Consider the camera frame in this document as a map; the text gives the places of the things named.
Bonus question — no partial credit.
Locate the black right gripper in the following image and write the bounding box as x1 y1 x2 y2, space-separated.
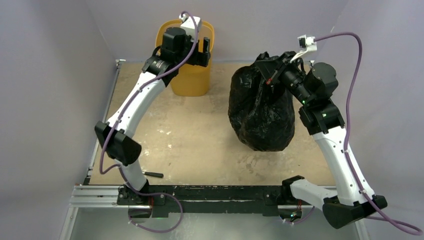
256 51 314 106

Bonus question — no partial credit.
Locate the black plastic trash bag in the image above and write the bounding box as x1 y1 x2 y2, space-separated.
227 64 295 152

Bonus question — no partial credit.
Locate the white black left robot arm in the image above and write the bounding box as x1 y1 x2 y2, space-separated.
94 27 211 205

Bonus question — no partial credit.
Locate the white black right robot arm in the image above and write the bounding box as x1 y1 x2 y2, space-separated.
254 51 388 229

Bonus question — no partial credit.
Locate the yellow plastic trash bin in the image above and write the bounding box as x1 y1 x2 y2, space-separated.
170 21 215 97

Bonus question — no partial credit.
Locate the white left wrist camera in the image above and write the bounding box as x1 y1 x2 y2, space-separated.
180 15 202 35

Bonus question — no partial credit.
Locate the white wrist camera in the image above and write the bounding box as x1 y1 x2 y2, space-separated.
289 34 318 63
180 15 202 35

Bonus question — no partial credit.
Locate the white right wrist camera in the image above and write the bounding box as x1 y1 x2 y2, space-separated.
289 34 318 63

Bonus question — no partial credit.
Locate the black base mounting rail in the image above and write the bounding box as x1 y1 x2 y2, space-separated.
117 185 310 218

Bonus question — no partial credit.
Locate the black handled hammer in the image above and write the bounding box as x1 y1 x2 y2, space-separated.
142 171 164 179

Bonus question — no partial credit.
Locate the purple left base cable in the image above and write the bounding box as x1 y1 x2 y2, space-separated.
127 192 184 234

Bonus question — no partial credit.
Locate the aluminium frame rail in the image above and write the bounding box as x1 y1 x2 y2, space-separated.
69 185 119 208

